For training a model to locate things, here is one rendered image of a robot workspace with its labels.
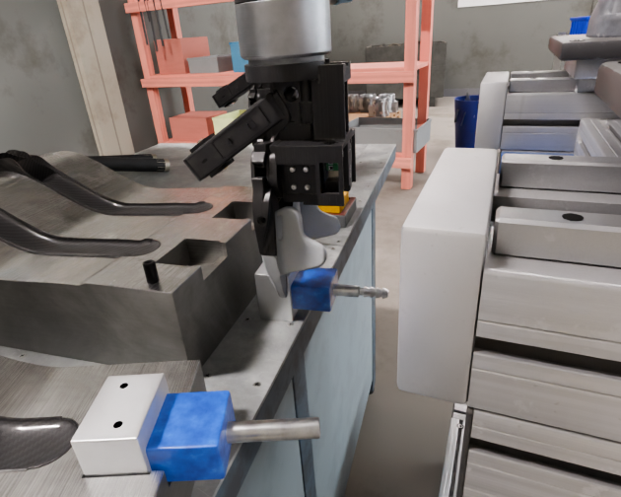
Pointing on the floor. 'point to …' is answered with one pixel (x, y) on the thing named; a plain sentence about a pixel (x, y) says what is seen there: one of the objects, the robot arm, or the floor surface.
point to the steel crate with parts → (403, 61)
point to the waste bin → (465, 120)
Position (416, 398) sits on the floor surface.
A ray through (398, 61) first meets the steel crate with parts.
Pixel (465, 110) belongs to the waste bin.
